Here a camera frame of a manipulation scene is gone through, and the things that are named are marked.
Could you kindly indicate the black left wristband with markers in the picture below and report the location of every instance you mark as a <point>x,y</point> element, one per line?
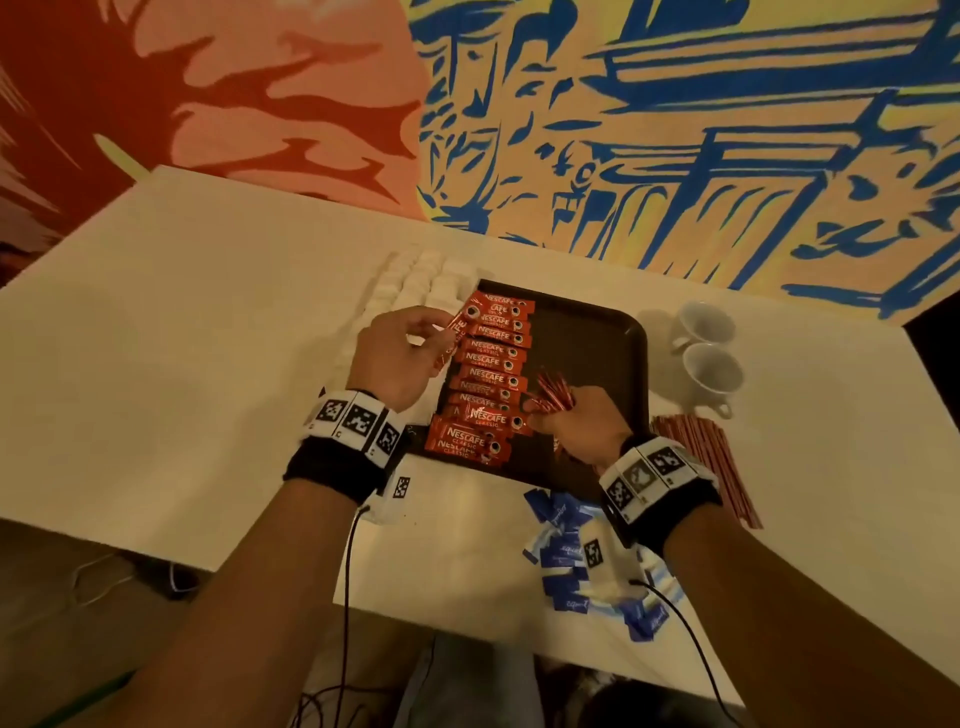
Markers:
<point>342,443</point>

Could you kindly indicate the pile of blue sugar sachets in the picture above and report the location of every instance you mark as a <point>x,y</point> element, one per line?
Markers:
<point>570,563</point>

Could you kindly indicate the row of red Nescafe sachets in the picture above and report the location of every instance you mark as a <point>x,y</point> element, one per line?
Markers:
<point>488,383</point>

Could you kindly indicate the single red coffee stick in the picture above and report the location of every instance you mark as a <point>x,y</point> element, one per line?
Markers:
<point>465,317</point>

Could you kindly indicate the person's right forearm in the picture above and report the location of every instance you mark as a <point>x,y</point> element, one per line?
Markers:
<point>810,615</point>

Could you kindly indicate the bundle of red stir sticks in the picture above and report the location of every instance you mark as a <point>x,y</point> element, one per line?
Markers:
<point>713,465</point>

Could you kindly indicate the row of tea bags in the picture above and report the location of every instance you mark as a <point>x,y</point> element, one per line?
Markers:
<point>413,285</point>

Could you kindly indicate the person's right hand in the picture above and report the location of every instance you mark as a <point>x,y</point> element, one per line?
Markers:
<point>588,428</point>

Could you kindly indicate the black wristband with markers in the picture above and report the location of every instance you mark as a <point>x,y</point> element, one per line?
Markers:
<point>342,443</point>
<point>660,488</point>

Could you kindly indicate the dark brown tray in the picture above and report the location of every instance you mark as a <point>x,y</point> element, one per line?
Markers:
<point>600,353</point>

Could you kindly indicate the person's left forearm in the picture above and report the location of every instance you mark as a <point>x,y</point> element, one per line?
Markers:
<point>240,615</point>

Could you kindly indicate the black right wristband with markers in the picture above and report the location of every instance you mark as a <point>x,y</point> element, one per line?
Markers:
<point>660,488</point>

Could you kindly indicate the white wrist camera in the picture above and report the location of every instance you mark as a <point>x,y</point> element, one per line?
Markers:
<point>395,492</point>
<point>594,552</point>

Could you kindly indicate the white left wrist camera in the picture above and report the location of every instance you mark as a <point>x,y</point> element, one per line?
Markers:
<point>395,492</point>

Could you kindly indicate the small white cup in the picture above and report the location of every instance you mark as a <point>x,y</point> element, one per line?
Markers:
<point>713,375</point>
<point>705,324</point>

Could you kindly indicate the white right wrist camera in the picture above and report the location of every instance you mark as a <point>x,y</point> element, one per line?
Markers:
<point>594,552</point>

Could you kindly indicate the person's left hand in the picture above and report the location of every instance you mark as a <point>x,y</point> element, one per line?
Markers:
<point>393,360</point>

